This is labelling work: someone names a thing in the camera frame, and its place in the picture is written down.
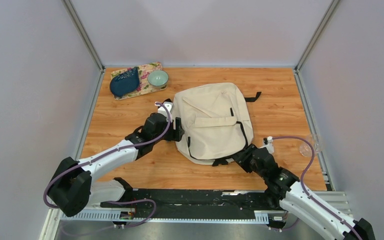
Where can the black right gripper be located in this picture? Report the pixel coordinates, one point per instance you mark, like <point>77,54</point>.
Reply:
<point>241,158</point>

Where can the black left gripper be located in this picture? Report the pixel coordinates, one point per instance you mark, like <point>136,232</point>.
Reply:
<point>175,135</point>

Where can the cream canvas backpack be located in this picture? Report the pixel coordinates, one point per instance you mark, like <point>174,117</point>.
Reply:
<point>216,122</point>

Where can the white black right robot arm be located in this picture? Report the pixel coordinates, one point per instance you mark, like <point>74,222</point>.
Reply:
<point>287,191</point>

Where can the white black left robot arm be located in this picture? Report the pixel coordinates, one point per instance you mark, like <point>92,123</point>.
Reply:
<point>74,184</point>

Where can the floral pattern tray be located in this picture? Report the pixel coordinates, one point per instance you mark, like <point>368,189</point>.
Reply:
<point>144,87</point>

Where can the clear glass cup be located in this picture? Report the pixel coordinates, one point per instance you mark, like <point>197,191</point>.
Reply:
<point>313,140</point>

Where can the light green ceramic bowl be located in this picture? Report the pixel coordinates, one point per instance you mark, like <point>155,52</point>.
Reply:
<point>158,78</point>

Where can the dark blue leaf-shaped dish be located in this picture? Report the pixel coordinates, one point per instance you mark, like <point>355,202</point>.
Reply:
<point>125,82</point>

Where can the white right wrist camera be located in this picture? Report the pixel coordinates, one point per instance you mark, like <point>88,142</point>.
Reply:
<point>268,144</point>

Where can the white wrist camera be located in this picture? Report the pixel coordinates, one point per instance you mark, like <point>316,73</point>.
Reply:
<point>268,144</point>
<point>164,108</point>

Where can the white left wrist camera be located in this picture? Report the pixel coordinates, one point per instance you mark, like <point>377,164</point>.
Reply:
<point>164,108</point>

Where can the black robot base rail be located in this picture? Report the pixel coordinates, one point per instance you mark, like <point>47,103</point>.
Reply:
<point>202,204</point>

